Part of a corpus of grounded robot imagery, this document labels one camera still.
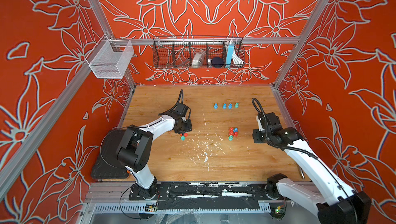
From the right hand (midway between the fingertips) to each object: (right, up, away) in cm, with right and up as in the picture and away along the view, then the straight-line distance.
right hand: (253, 134), depth 79 cm
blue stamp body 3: (-6, +14, +25) cm, 30 cm away
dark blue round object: (-16, +42, +18) cm, 49 cm away
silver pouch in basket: (-29, +43, +13) cm, 53 cm away
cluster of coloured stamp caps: (-38, -5, +14) cm, 41 cm away
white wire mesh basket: (-84, +43, +14) cm, 95 cm away
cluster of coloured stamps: (-7, -2, +14) cm, 16 cm away
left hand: (-34, +1, +14) cm, 36 cm away
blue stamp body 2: (-11, +13, +26) cm, 31 cm away
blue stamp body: (-17, +14, +26) cm, 34 cm away
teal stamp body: (-1, +14, +28) cm, 31 cm away
